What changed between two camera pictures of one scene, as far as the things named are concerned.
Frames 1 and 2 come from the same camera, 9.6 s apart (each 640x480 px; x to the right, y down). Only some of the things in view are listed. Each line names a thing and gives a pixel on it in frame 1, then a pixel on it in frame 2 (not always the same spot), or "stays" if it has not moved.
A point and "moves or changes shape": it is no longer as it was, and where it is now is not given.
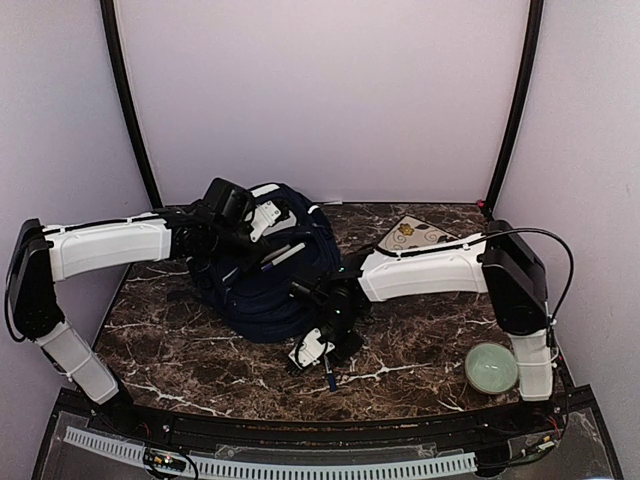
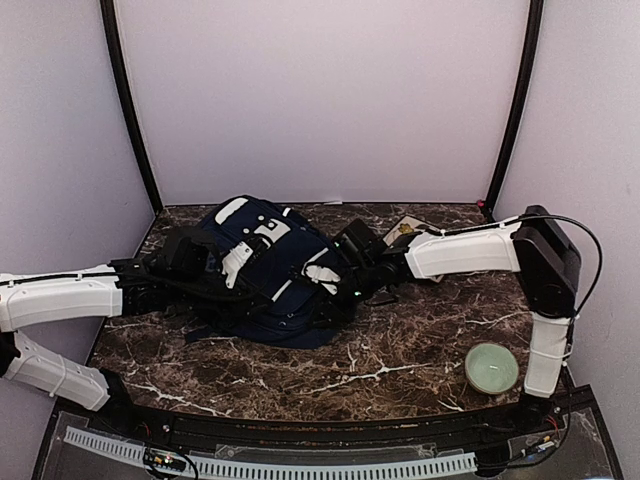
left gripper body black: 225,242 → 188,291
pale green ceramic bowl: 490,368 stays
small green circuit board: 165,459 stays
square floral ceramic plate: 411,232 stays
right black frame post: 534,28 stays
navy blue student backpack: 259,303 moves or changes shape
